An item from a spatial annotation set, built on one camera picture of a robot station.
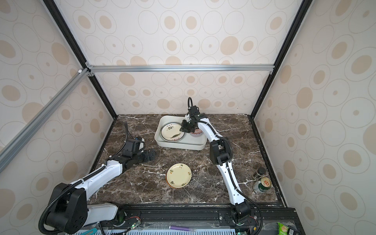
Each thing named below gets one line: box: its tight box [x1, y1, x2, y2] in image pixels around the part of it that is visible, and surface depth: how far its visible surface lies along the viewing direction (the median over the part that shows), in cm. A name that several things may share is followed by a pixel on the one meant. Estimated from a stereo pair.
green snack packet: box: [277, 222, 290, 235], surface depth 71 cm
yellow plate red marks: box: [165, 162, 193, 189], surface depth 88 cm
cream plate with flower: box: [160, 121, 186, 143], surface depth 107 cm
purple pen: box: [168, 225, 197, 232], surface depth 72 cm
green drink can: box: [258, 176, 272, 192], surface depth 77 cm
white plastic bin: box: [154, 115, 209, 151], surface depth 105 cm
